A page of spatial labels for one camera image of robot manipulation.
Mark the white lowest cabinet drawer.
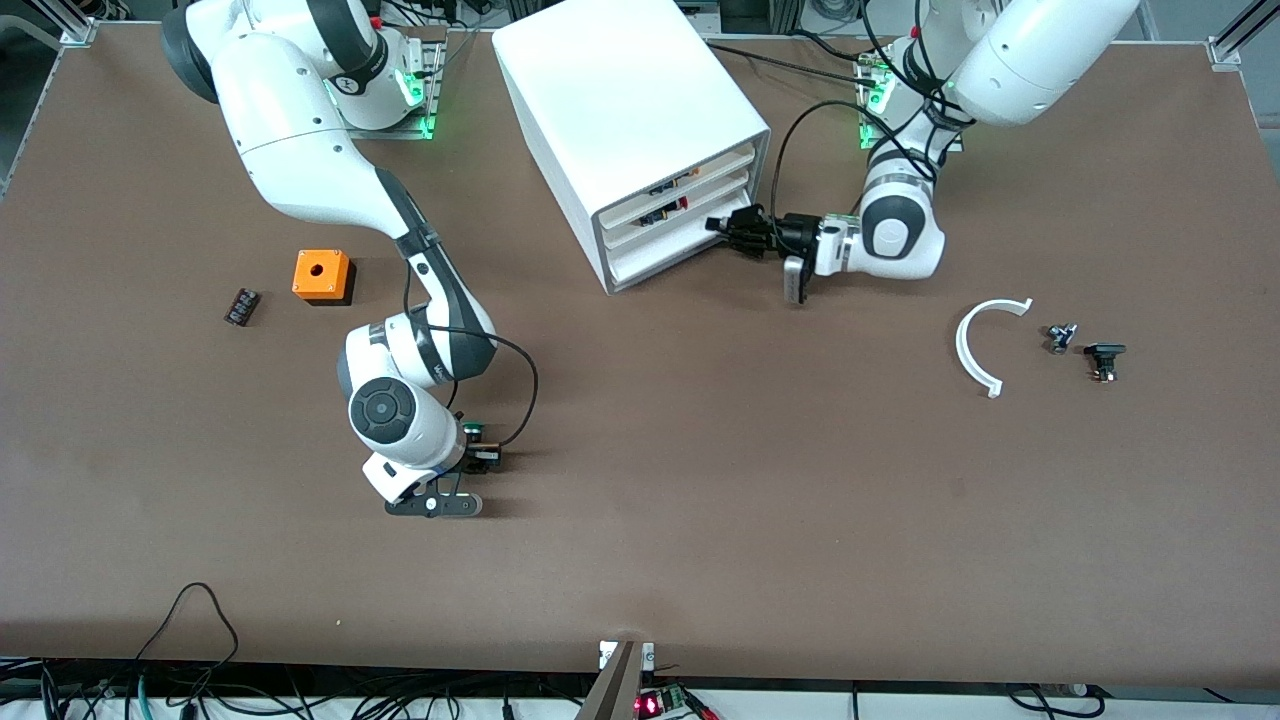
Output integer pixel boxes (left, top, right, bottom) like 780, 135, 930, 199
607, 198, 751, 287

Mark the white middle cabinet drawer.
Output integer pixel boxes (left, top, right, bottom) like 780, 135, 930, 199
603, 172, 753, 259

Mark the white highest cabinet drawer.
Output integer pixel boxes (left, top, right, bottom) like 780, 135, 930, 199
598, 145, 757, 233

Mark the white drawer cabinet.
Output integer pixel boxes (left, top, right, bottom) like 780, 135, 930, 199
492, 0, 773, 296

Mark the orange button box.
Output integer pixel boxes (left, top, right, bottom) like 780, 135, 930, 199
292, 249, 358, 307

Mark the black button component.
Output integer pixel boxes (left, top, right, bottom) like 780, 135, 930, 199
1084, 342, 1128, 384

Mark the white curved plastic arc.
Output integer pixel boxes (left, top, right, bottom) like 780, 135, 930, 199
955, 298, 1034, 399

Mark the circuit board with red LED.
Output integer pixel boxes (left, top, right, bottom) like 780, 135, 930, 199
634, 683, 721, 720

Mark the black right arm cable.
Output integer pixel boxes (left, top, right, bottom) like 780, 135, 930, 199
403, 235, 541, 448

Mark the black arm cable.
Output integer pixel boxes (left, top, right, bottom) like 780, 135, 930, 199
768, 0, 986, 236
403, 235, 541, 448

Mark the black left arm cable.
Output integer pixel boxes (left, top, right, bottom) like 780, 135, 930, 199
768, 0, 986, 236

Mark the black table cable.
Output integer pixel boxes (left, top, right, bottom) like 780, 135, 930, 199
705, 30, 886, 91

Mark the black looped cable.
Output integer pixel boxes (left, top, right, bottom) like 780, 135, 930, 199
135, 582, 241, 683

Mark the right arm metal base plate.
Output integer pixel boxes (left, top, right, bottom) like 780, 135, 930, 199
345, 25, 447, 141

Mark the aluminium frame profile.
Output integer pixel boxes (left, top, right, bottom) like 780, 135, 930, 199
20, 0, 101, 49
1206, 0, 1280, 71

